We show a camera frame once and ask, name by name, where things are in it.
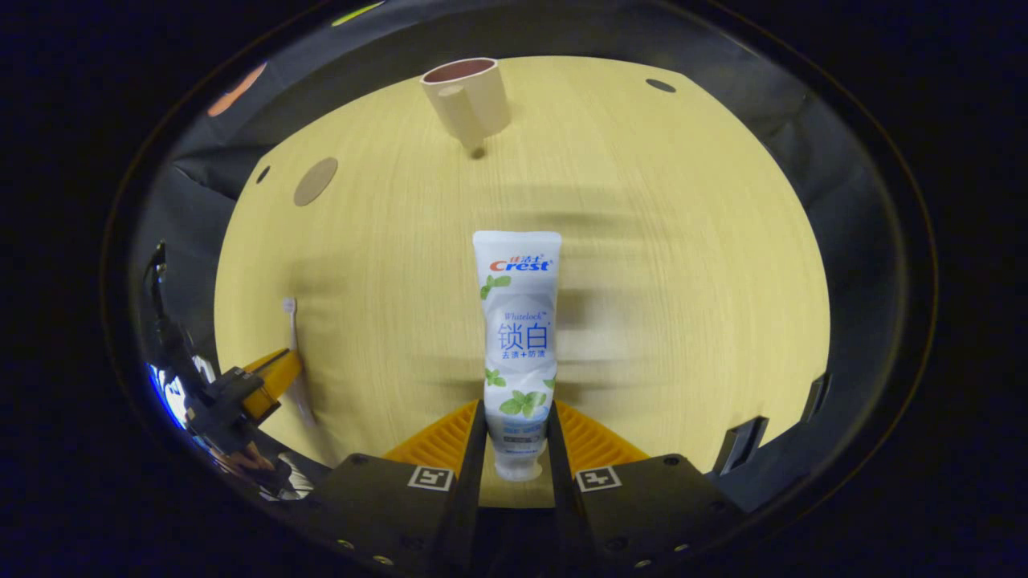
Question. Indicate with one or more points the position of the wooden desktop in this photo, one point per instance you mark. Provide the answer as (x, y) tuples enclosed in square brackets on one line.
[(683, 281)]

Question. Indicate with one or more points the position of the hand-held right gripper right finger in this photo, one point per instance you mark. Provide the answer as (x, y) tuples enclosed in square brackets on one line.
[(562, 514)]

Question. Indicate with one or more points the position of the black desk grommet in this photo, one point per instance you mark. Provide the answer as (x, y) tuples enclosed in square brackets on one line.
[(263, 174), (661, 85)]

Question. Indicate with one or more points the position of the computer monitor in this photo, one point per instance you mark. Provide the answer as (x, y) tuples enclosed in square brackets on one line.
[(165, 397)]

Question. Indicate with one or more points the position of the pale pink toothbrush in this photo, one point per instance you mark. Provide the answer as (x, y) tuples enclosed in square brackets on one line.
[(288, 306)]

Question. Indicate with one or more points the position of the beige cup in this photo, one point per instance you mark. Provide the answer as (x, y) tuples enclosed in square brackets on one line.
[(474, 104)]

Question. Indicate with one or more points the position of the black backdrop cloth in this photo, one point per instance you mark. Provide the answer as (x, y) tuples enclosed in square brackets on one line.
[(763, 120)]

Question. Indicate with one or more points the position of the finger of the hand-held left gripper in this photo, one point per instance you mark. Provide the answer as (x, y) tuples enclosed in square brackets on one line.
[(233, 393)]

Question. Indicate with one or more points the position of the round brown coaster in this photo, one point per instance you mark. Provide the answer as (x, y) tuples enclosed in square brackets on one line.
[(316, 181)]

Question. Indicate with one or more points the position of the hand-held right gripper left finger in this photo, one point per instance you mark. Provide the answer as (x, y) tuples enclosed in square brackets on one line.
[(468, 514)]

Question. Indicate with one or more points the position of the white toothpaste tube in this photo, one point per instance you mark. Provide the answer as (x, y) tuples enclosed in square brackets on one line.
[(522, 337)]

